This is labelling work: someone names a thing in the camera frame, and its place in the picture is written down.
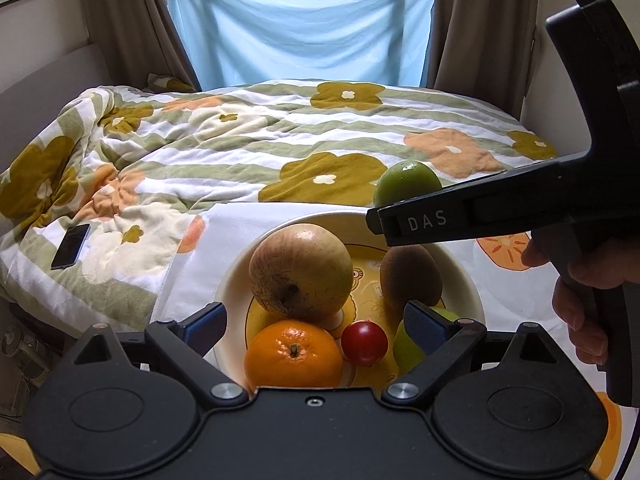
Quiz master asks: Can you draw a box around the black smartphone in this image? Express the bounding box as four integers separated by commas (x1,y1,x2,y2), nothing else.
50,223,92,271

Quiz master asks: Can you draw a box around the floral striped blanket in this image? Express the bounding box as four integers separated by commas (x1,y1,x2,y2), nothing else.
0,79,558,318

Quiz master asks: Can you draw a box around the large yellow-brown apple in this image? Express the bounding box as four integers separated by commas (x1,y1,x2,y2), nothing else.
248,223,354,323

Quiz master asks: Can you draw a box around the large orange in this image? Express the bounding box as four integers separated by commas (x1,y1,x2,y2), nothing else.
244,319,345,389

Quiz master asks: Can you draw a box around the green apple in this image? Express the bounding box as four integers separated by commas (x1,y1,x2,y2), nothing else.
392,305,461,376
373,160,444,208

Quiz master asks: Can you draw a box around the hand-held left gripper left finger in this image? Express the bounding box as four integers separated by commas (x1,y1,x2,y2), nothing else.
62,301,251,403

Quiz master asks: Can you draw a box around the brown curtain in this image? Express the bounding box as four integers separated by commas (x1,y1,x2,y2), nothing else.
75,0,201,92
432,0,538,121

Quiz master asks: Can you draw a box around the cream plate with bear print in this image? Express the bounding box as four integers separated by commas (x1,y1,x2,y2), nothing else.
214,209,487,391

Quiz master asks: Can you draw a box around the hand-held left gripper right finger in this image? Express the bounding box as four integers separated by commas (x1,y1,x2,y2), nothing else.
380,300,551,403

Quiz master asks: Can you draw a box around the beige padded headboard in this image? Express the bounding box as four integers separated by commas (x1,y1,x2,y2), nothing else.
0,42,113,176

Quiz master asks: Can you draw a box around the yellow cloth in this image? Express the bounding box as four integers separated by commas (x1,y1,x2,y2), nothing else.
0,432,41,476

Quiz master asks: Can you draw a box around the brown kiwi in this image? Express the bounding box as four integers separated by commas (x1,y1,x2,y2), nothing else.
379,243,444,311

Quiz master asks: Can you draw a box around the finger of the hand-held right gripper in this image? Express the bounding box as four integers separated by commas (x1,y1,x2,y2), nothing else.
366,167,532,248

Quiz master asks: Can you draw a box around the person's right hand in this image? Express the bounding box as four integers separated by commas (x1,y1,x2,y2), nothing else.
521,235,608,372

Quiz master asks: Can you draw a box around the light blue window sheet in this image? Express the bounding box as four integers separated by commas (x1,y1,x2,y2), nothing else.
166,0,435,92

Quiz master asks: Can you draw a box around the red cherry tomato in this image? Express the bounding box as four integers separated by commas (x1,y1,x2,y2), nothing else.
341,320,389,366

